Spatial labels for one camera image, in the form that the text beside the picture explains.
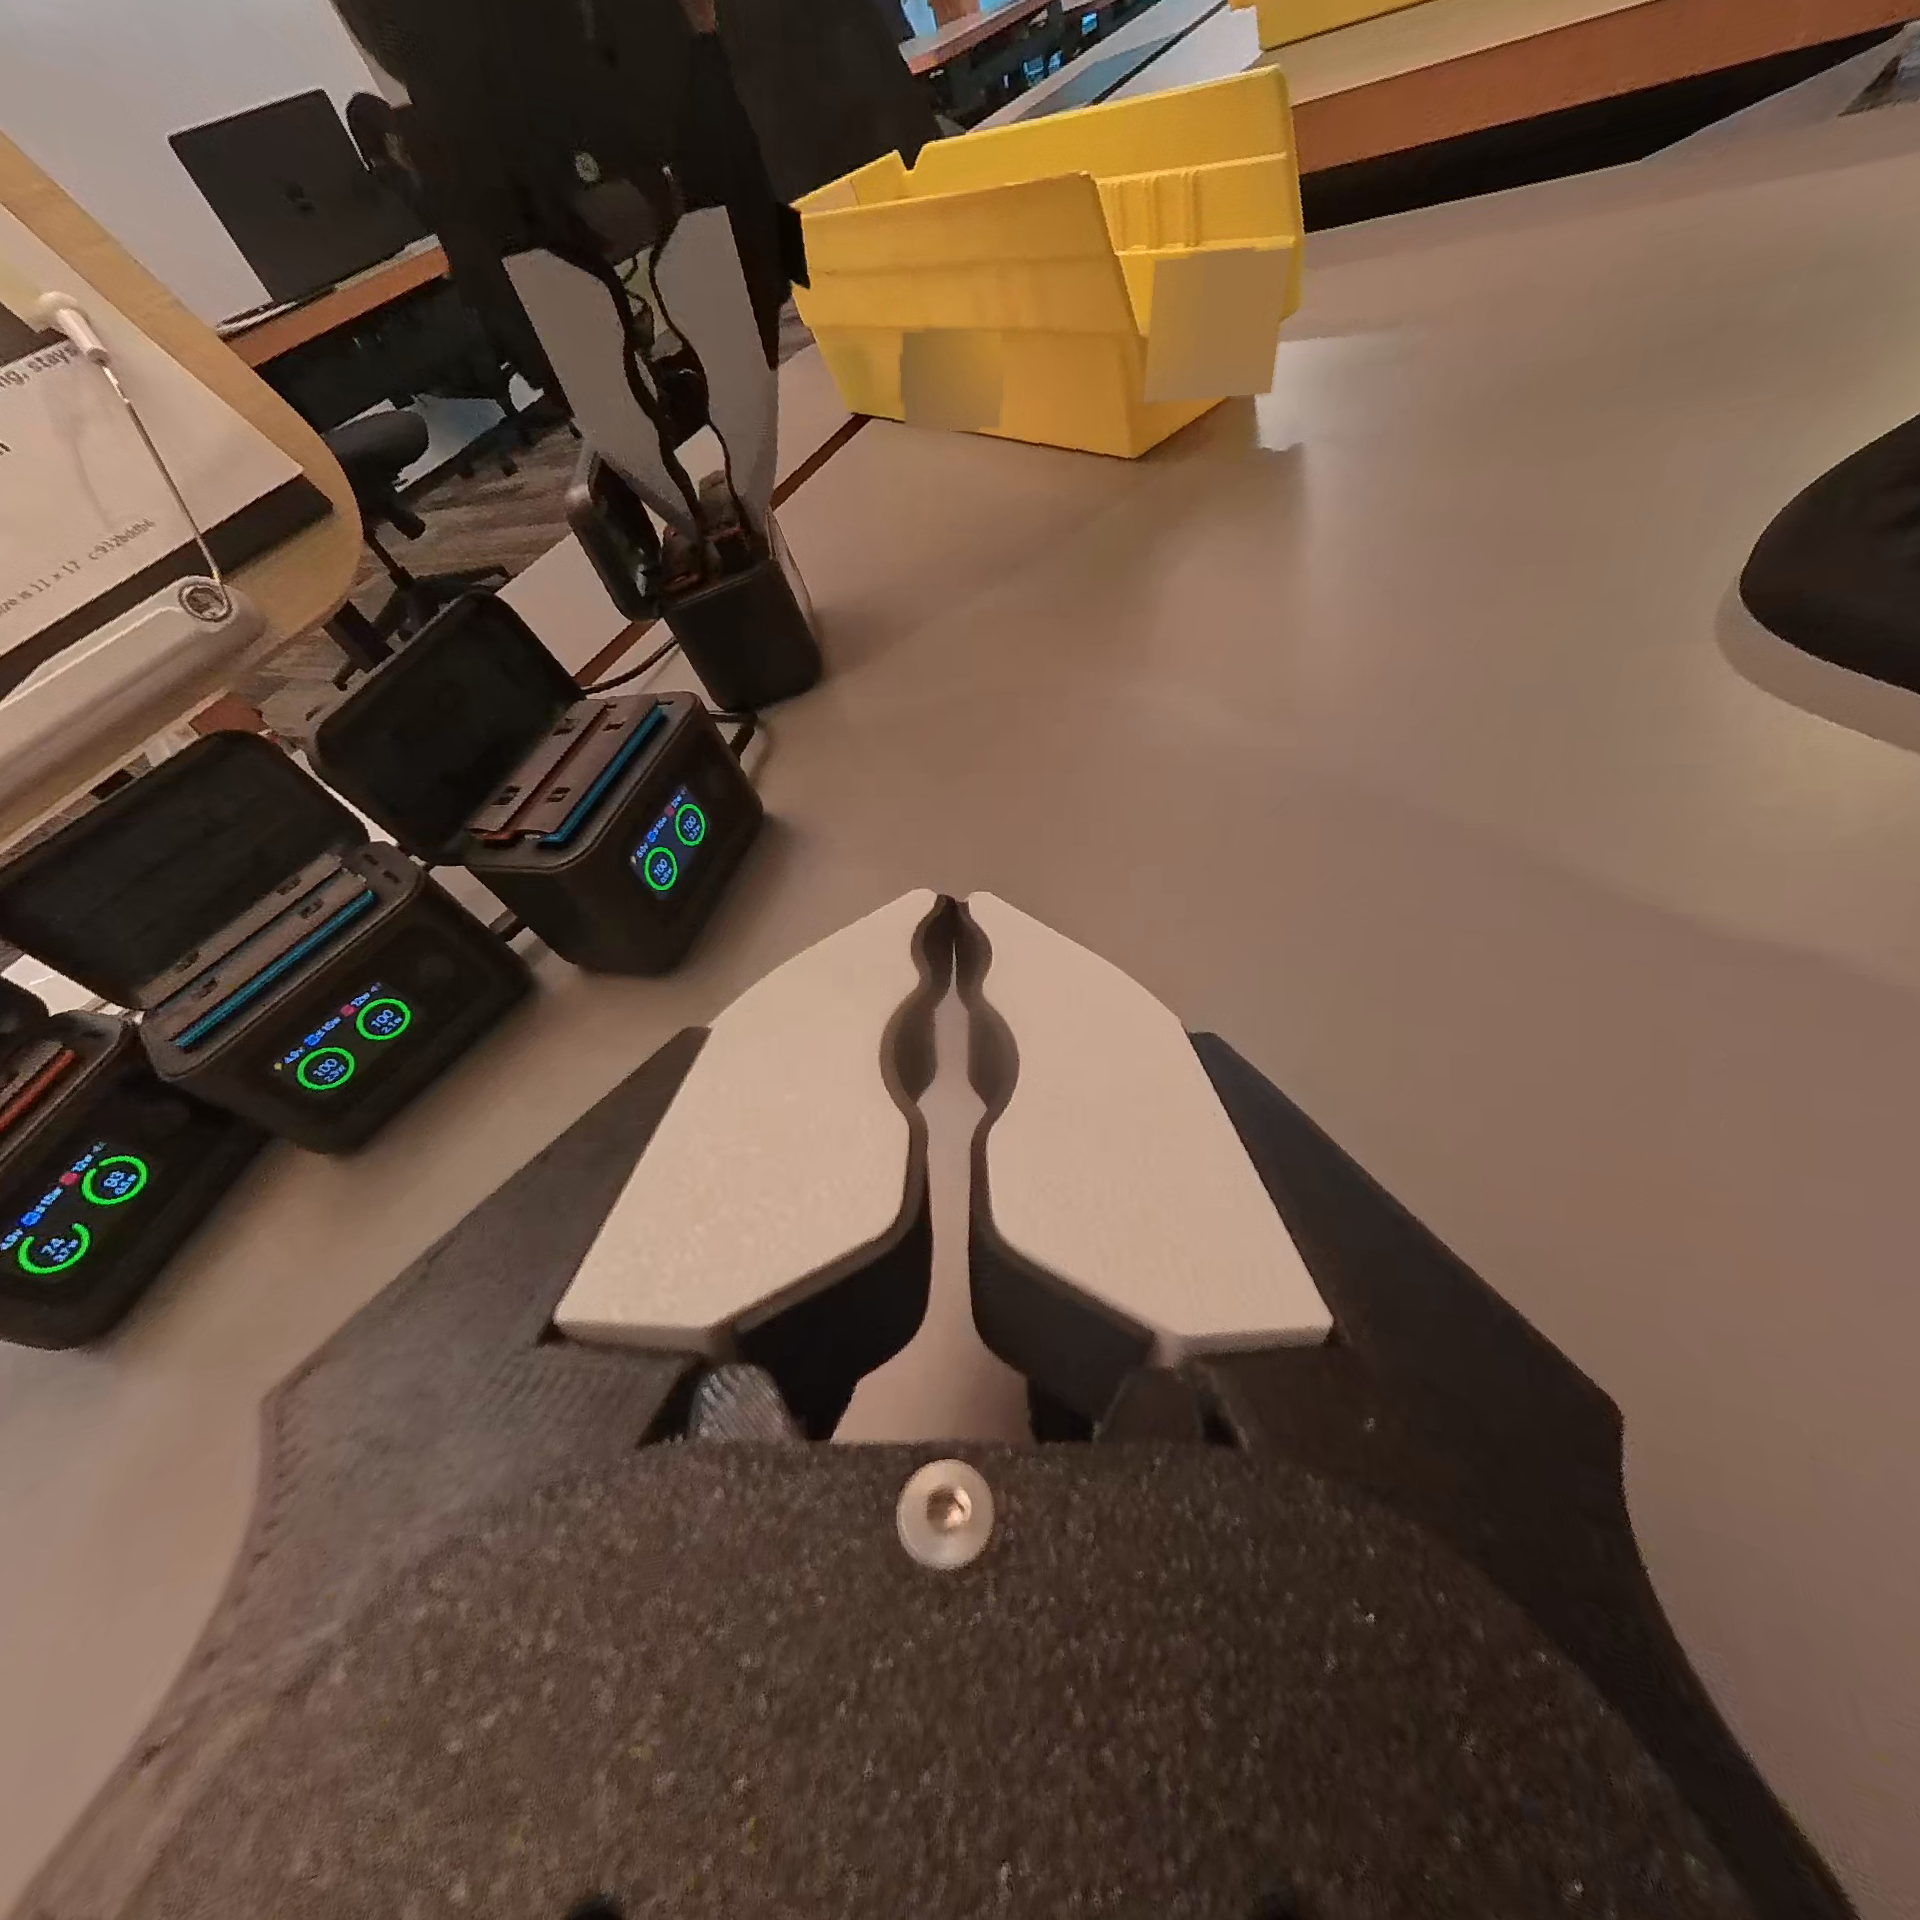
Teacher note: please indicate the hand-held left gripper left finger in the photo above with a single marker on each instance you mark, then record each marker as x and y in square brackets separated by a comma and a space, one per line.
[764, 1171]

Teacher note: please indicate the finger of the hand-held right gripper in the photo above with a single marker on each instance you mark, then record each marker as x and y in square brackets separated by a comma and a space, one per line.
[579, 361]
[735, 346]

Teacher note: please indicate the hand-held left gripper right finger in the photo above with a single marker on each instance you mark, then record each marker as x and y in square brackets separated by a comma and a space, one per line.
[1154, 1171]

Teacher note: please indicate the black battery charging case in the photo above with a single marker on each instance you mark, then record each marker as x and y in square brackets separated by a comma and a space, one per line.
[180, 841]
[434, 722]
[136, 1291]
[751, 646]

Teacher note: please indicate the black battery blue edge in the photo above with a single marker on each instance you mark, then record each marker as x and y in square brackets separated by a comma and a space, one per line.
[247, 927]
[609, 783]
[278, 973]

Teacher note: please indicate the black office chair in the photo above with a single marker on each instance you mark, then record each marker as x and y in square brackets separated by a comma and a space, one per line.
[375, 451]

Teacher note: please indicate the wooden background desk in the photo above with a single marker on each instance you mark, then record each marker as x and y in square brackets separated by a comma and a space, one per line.
[345, 301]

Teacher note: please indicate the dark grey laptop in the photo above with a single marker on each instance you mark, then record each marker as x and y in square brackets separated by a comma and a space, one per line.
[283, 196]

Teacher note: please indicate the instruction sheet on wooden stand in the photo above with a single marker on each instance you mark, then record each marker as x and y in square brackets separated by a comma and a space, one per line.
[283, 495]

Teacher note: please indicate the yellow plastic bin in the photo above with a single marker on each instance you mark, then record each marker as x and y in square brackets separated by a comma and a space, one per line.
[1335, 15]
[1080, 254]

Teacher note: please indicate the white board ledge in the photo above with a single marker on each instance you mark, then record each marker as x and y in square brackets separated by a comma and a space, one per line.
[105, 675]

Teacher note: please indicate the long wooden desk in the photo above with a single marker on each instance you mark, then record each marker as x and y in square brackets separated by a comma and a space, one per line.
[1500, 76]

